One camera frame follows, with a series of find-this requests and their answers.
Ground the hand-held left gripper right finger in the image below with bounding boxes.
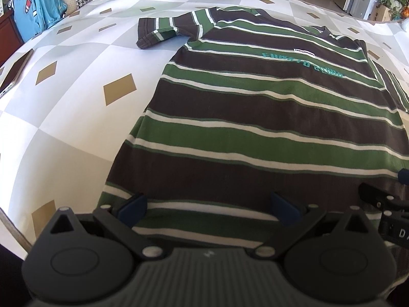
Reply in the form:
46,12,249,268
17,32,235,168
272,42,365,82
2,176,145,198
255,191,368,259

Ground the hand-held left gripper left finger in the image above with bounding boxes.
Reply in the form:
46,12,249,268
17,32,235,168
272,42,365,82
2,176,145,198
48,193,167,260

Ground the green brown striped t-shirt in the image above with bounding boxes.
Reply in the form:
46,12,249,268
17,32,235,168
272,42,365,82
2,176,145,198
97,6,409,250

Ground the checkered diamond pattern tablecloth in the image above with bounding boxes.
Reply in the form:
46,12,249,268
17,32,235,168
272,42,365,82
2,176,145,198
0,0,409,263

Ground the cardboard box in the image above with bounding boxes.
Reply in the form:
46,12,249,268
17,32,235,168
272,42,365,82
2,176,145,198
370,5,392,22

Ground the smartphone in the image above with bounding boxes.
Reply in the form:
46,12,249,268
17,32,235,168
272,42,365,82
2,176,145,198
0,49,34,100

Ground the red brown wooden cabinet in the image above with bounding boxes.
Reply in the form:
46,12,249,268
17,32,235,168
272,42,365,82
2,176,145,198
0,6,25,68

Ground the light blue printed garment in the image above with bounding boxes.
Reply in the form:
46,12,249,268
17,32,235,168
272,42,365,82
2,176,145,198
8,0,67,42

